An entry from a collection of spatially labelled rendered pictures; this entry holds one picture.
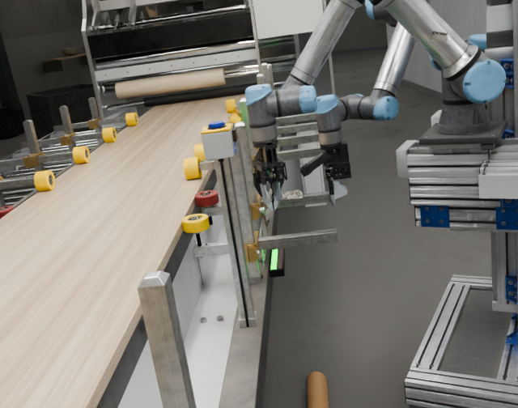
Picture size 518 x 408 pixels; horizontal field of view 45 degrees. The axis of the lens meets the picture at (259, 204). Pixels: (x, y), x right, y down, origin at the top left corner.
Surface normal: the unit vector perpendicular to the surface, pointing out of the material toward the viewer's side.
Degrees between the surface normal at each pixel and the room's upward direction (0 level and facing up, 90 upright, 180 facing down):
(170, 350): 90
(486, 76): 96
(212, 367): 0
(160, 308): 90
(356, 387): 0
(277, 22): 90
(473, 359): 0
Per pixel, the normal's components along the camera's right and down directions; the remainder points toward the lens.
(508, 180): -0.45, 0.33
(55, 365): -0.14, -0.95
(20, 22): 0.88, 0.02
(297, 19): -0.05, 0.30
